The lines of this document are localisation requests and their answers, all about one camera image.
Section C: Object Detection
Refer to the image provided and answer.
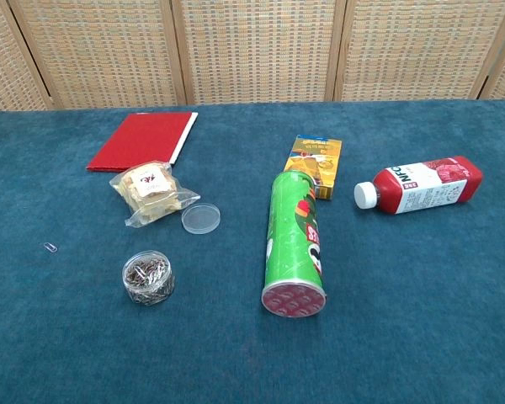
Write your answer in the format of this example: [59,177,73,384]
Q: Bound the clear round plastic lid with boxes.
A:
[181,202,221,234]

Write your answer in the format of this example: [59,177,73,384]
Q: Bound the green chips can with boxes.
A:
[260,169,328,320]

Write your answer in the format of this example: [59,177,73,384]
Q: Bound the yellow carton box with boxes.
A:
[283,134,343,201]

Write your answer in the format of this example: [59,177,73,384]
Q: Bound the clear bag of snacks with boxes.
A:
[109,161,202,229]

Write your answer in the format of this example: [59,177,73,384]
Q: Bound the red notebook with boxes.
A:
[86,111,199,173]

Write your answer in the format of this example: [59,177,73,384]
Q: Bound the clear jar of paperclips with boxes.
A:
[121,250,176,307]

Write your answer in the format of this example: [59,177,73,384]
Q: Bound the red juice bottle white cap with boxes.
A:
[353,155,484,215]

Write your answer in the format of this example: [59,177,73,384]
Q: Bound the blue table cloth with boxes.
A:
[0,98,505,404]

